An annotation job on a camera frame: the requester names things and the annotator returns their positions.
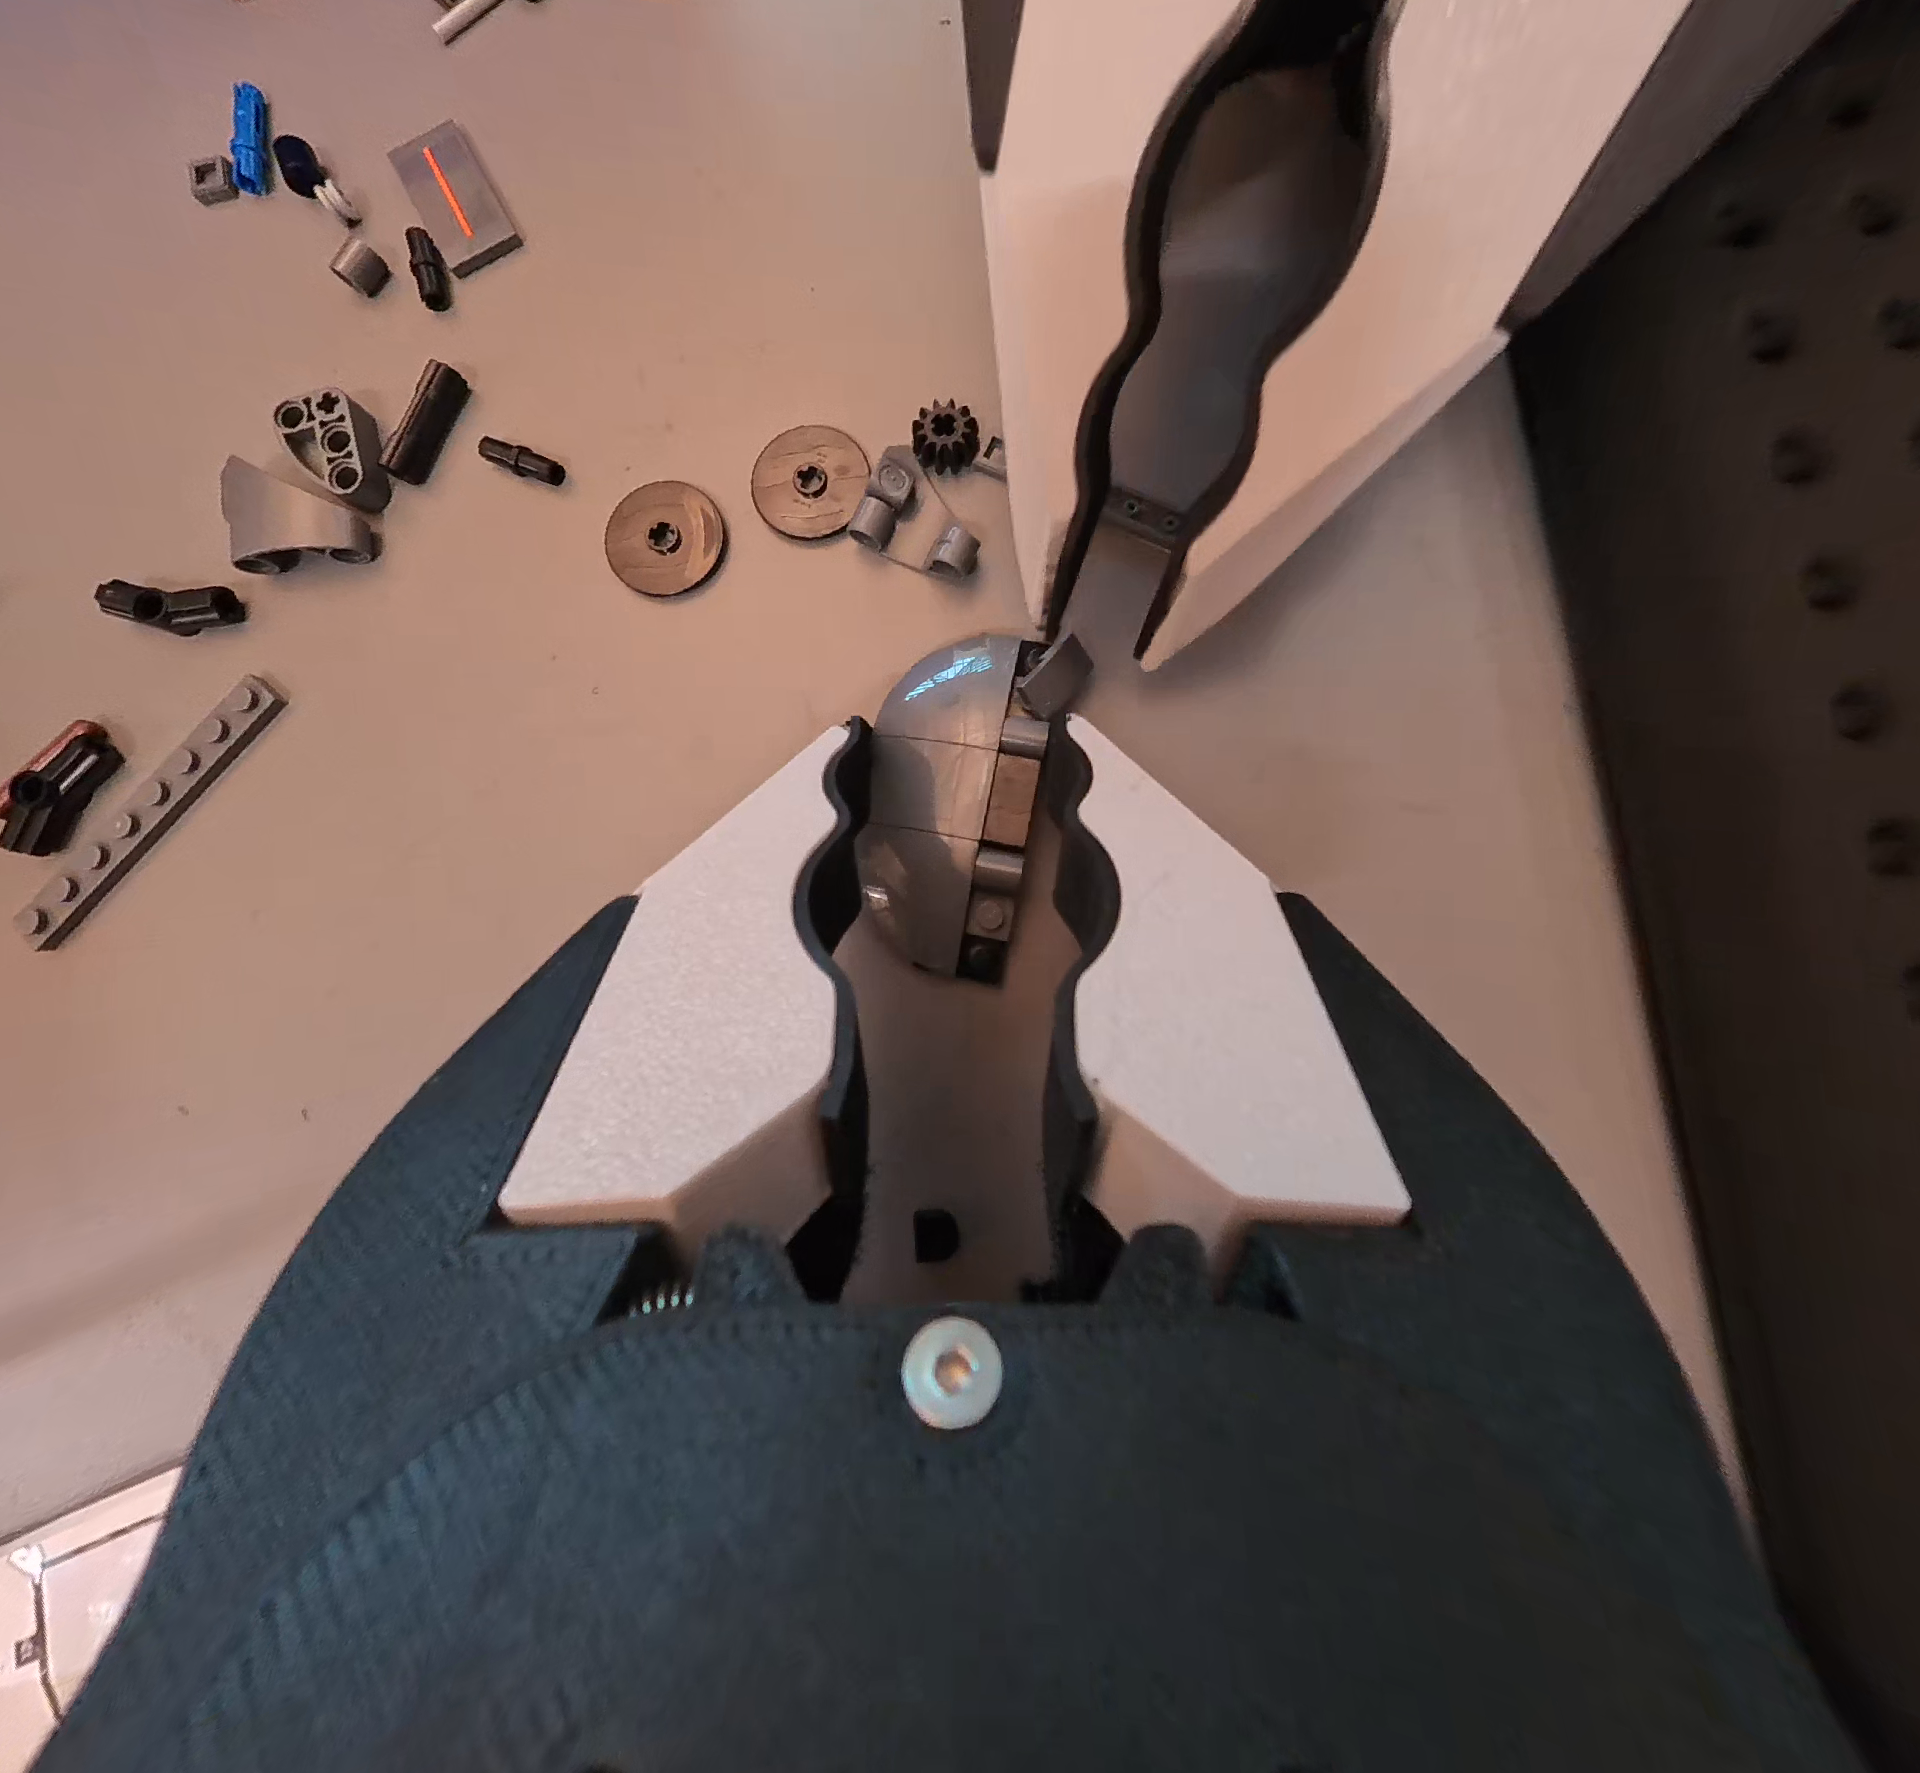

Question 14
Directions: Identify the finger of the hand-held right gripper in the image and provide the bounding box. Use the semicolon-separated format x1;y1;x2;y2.
1136;0;1791;675
978;0;1319;637

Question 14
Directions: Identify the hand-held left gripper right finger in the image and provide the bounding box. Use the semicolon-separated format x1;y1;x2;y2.
1038;720;1415;1305

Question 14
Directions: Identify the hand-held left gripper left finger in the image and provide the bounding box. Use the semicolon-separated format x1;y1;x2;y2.
498;718;881;1305

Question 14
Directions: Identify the dark grey domed lego assembly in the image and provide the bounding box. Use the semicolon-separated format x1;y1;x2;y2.
860;634;1069;984

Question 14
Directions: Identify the round grey lego disc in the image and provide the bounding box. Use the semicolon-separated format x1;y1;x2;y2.
604;480;728;598
749;422;873;541

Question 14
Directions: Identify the long grey studded lego plate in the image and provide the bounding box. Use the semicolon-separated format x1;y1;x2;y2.
16;675;288;953

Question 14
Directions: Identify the grey lego tile red stripe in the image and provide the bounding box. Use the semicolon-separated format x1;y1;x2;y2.
389;117;525;278

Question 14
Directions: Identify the light grey curved lego panel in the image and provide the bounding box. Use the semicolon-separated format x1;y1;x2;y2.
222;455;383;574

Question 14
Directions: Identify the black and red lego connector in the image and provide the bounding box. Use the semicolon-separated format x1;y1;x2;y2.
0;718;125;856

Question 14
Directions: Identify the black angled lego connector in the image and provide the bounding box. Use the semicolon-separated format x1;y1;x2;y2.
95;574;248;637

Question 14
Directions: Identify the black lego tube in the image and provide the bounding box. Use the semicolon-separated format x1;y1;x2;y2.
377;357;471;483

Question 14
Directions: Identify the grey triangular lego liftarm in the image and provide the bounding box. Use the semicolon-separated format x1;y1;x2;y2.
272;387;396;511

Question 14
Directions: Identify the dark blue and white lego piece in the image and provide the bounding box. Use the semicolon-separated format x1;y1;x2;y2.
270;133;361;229

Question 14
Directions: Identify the sticker sheet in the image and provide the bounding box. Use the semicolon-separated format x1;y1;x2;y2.
0;1464;189;1717

